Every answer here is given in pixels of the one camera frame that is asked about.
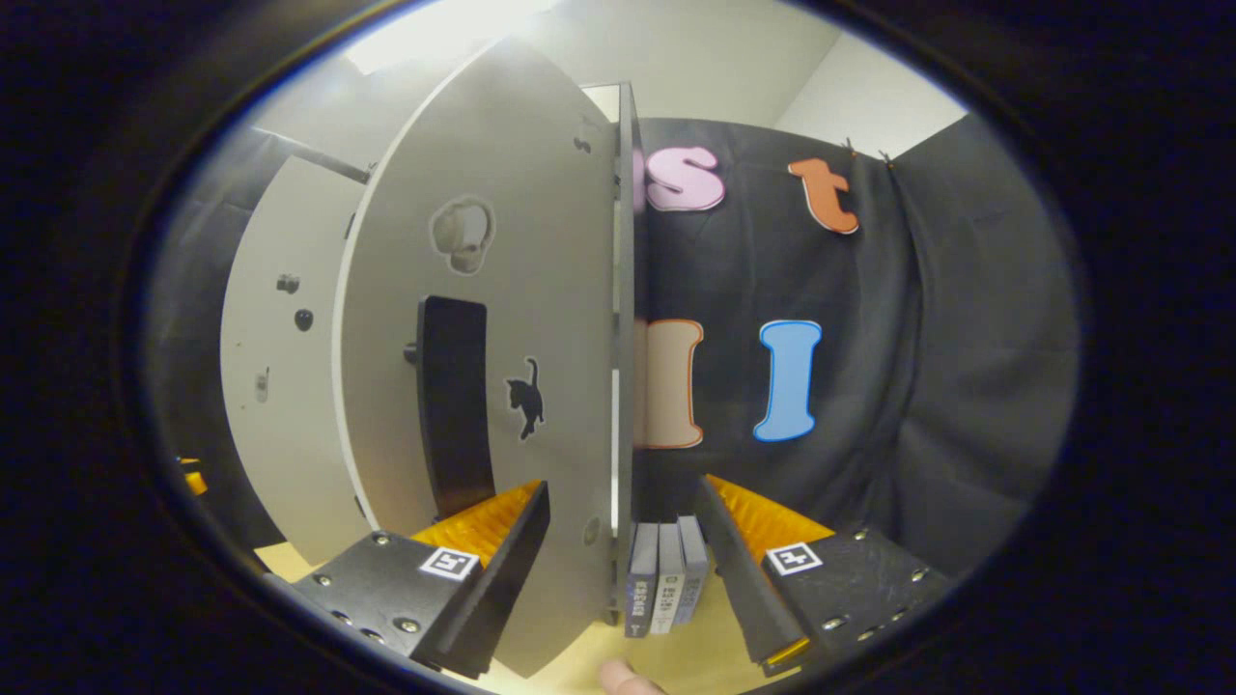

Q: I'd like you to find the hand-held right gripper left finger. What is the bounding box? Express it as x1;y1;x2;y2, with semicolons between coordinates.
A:
263;480;552;681

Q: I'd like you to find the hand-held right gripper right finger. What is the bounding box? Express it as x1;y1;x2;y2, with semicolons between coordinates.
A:
697;472;954;678

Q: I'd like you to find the white cabinet door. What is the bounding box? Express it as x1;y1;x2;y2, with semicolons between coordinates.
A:
220;156;373;568
331;37;621;679

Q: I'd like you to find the white shoe cabinet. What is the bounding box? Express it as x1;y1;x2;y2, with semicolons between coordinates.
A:
220;37;640;679

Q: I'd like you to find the blue grey small box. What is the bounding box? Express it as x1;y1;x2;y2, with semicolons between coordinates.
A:
676;514;712;626

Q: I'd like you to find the dark grey small box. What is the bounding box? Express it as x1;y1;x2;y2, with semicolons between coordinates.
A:
625;522;660;639

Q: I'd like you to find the black door handle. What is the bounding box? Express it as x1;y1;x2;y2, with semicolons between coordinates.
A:
415;295;496;520

